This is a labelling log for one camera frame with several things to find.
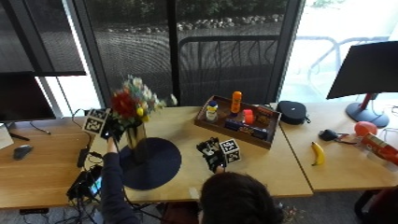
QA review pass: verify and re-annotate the person's right hand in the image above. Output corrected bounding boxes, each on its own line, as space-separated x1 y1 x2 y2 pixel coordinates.
195 136 227 174

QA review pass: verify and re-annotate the colourful flower bouquet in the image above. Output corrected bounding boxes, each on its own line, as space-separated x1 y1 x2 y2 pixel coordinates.
108 74 179 129

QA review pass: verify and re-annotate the orange bottle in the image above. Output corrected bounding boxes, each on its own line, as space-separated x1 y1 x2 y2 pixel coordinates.
230 91 243 115

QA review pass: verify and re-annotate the black zipped case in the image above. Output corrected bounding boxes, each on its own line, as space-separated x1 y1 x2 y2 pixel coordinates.
275 100 311 126

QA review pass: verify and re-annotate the brown printed box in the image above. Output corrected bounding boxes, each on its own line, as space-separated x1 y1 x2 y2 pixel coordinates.
254 105 274 127

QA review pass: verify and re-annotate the white marker cube on right glove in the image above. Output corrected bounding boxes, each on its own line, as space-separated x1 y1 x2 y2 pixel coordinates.
218 138 242 164

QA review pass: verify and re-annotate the black metal railing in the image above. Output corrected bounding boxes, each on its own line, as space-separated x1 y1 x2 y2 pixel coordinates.
177 35 281 96

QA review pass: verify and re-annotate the person's left hand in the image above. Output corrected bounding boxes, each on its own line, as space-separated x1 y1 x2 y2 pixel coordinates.
101 116 126 144

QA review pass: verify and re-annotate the yellow banana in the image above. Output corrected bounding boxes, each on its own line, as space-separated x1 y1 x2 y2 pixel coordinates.
310 141 326 167

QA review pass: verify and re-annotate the black chair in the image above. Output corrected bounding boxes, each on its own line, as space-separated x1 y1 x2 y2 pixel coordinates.
352 185 398 224

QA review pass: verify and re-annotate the white bottle with blue cap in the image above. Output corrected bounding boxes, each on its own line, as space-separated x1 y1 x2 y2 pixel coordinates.
205 100 219 123

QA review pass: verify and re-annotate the black device with screen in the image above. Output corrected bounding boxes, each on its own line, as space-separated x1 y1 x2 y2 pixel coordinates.
66 164 104 202

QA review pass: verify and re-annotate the white marker cube on left glove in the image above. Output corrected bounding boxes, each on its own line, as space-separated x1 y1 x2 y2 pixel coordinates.
82 107 110 135

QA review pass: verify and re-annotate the dark round table mat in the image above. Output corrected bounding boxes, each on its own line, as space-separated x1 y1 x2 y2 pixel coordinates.
118 136 182 191

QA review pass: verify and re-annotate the red cylindrical can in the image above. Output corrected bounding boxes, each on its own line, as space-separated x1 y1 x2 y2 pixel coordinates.
359 133 398 166

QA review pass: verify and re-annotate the dark blue box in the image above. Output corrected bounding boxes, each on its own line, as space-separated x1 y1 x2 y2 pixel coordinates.
223 119 270 140

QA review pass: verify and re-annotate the red cup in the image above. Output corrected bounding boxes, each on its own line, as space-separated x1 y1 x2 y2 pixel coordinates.
241 108 255 125

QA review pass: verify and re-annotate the white marker cube on glove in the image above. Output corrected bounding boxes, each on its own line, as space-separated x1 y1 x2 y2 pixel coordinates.
218 138 242 164
82 107 110 135

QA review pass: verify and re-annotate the black monitor on red stand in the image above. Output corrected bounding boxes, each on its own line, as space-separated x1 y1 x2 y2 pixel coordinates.
326 40 398 129

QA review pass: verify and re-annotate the wooden tray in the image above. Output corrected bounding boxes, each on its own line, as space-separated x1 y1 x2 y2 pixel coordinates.
193 94 282 150

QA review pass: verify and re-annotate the orange ball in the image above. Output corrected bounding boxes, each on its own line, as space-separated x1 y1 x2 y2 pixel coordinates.
352 120 379 137

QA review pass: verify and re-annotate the black cable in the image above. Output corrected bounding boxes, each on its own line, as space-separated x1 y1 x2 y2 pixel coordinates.
28 120 52 135
70 107 94 149

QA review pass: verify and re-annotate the grey computer mouse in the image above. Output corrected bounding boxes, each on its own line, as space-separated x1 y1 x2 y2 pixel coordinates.
10 144 34 161

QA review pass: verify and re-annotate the brown glass vase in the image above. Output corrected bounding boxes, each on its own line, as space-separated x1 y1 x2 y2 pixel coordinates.
123 122 149 164

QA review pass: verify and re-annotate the the person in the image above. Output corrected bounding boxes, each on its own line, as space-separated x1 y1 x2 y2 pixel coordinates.
98 140 286 224

